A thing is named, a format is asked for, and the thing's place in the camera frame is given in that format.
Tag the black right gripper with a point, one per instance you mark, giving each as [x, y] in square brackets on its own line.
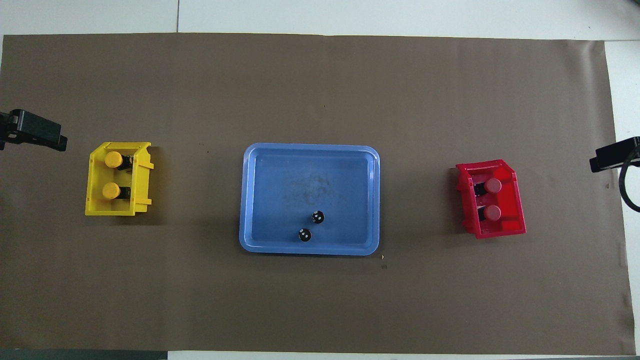
[622, 152]

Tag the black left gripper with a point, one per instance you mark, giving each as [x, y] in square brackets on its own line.
[32, 127]

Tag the yellow push button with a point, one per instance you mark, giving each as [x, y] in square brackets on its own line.
[110, 190]
[113, 159]

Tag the red push button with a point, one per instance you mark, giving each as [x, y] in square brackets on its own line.
[493, 186]
[492, 213]

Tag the blue plastic tray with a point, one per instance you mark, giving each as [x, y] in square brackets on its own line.
[285, 200]

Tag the yellow plastic bin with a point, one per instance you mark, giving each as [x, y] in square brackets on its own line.
[95, 202]

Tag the red plastic bin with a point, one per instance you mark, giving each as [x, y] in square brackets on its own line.
[512, 200]

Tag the black push button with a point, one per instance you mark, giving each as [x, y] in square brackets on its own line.
[305, 235]
[318, 217]

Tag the brown paper table mat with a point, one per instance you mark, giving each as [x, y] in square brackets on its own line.
[320, 90]

